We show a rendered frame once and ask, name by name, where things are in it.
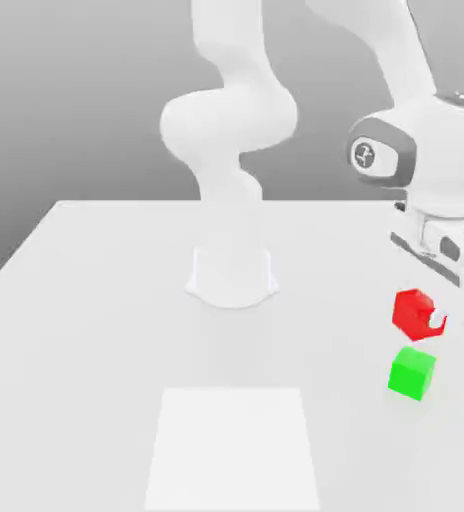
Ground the small green cube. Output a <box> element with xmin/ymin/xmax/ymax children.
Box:
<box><xmin>387</xmin><ymin>346</ymin><xmax>438</xmax><ymax>402</ymax></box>

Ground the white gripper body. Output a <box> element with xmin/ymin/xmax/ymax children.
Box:
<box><xmin>388</xmin><ymin>230</ymin><xmax>464</xmax><ymax>325</ymax></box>

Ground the small red cube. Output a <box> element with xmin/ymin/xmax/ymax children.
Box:
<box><xmin>391</xmin><ymin>288</ymin><xmax>449</xmax><ymax>343</ymax></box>

